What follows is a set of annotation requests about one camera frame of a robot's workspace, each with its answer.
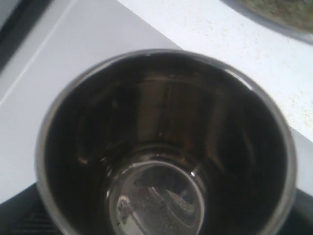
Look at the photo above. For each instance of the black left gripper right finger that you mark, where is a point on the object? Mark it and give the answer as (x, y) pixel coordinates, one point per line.
(303, 211)

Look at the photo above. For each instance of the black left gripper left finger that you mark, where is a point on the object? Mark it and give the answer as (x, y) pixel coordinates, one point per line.
(24, 214)

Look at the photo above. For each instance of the stainless steel cup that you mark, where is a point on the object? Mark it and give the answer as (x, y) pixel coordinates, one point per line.
(165, 142)

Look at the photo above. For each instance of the round steel mesh sieve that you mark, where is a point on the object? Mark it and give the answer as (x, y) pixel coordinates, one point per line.
(281, 29)

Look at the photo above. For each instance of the pile of tan grain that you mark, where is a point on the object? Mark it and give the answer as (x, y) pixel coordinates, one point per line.
(297, 14)

